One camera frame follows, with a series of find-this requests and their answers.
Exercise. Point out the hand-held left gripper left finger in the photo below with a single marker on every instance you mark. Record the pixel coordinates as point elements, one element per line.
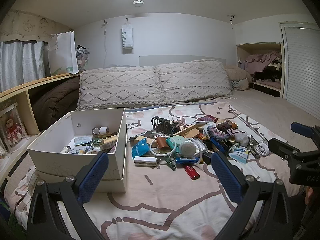
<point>92,177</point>

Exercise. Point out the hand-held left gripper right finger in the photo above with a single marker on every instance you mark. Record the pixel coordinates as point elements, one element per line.
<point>226,177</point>

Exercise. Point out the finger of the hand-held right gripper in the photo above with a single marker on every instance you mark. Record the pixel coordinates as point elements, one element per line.
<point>282,147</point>
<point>301,128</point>

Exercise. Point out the white storage box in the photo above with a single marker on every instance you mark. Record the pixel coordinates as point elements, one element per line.
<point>57,165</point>

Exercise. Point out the blue lighter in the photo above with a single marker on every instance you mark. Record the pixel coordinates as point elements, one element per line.
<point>186,160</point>

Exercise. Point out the person's right hand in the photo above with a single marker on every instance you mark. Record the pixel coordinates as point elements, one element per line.
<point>310,196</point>

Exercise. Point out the packaged face mask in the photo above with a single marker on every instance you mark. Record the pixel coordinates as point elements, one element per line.
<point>238,155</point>

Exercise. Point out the black cube charger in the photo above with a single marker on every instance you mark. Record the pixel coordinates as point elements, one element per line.
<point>207,158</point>

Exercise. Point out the bunch of keys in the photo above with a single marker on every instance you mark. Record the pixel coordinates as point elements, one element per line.
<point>255,147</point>

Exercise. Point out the blue pen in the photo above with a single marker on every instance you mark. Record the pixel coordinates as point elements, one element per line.
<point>217,147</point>

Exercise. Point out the red lighter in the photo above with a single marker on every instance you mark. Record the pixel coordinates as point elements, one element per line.
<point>192,172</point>

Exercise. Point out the beige bed sheet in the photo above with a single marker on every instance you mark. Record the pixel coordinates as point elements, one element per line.
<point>270,110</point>

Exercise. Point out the light blue packet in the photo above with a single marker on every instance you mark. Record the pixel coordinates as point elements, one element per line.
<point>82,140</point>

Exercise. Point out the tan rectangular box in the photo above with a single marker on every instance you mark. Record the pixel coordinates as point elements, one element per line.
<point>110,142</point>

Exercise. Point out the clear plastic bag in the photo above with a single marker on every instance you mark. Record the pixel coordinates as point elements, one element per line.
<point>201,146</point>

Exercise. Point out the white crumpled bag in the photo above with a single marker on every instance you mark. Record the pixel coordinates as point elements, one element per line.
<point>241,140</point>

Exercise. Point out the thin metal rod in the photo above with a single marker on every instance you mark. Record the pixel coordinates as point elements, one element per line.
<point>247,124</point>

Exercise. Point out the purple crocheted pouch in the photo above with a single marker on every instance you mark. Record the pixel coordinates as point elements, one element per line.
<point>220,131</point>

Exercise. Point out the brown tape roll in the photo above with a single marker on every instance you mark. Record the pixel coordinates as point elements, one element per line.
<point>96,130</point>

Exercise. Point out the round white compact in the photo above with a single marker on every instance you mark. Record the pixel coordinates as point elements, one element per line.
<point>187,149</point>

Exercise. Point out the white tape roll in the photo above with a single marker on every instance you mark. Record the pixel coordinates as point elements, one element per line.
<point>103,130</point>

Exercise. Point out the blue foil packet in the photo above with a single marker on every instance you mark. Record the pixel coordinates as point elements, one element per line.
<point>140,148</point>

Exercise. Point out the white ribbed rectangular box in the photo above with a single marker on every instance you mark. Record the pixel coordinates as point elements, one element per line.
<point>146,161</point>

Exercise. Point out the green clip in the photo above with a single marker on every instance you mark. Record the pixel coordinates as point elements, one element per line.
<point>170,163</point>

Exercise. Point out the wooden block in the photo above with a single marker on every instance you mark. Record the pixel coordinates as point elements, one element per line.
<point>191,131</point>

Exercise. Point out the mint round case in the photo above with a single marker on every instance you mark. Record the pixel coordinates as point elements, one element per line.
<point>178,139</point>

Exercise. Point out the white louvered door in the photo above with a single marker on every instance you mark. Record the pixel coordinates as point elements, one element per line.
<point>300,67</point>

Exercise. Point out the red flat box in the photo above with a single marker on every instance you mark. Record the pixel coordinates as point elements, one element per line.
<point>207,118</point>

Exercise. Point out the teal tube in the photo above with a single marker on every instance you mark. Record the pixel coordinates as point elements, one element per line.
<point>171,145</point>

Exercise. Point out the brown leather sleeve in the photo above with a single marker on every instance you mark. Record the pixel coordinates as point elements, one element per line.
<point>162,143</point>

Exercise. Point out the pink ribbon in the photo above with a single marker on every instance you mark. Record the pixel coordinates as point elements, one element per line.
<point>178,121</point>

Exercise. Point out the pink clothes pile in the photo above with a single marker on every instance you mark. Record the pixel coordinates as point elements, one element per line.
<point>260,60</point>

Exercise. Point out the black hair claw clip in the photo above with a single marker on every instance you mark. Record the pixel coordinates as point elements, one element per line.
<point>162,126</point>

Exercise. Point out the beige crumpled cushion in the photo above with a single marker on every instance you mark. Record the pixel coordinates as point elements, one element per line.
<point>237,76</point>

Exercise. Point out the brown duvet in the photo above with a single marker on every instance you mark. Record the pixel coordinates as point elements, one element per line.
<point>57,100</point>

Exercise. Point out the built-in closet shelf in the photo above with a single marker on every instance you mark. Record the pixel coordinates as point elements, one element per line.
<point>265,47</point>

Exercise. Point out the wooden shelf unit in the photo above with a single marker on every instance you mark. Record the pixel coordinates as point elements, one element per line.
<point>27,112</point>

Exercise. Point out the plush doll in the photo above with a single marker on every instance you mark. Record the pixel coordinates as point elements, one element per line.
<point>12,130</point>

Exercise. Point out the beige textured pillow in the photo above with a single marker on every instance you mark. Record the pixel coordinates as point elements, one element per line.
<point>120,87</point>
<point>195,80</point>

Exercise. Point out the white paper bag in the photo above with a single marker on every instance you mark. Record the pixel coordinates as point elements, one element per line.
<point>62,55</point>

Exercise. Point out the pale curtain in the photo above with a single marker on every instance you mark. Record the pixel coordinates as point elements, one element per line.
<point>22,62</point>

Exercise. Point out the drawn fabric valance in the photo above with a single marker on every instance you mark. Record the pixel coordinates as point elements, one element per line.
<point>27,25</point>

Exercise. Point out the white smoke detector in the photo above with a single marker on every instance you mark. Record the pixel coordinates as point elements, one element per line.
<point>138,3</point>

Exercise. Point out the white hanging wall pouch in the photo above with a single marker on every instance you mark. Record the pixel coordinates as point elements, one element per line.
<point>127,38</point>

